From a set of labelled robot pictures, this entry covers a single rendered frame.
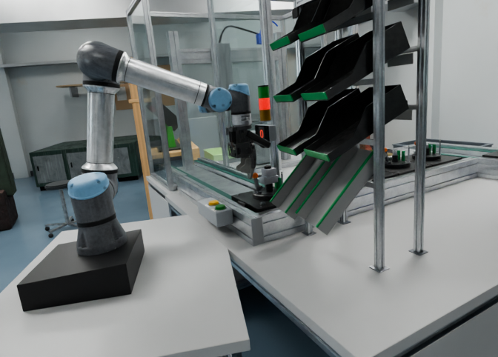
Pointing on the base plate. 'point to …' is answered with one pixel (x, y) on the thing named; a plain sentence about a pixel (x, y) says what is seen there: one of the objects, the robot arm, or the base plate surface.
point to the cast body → (268, 175)
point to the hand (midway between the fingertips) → (251, 175)
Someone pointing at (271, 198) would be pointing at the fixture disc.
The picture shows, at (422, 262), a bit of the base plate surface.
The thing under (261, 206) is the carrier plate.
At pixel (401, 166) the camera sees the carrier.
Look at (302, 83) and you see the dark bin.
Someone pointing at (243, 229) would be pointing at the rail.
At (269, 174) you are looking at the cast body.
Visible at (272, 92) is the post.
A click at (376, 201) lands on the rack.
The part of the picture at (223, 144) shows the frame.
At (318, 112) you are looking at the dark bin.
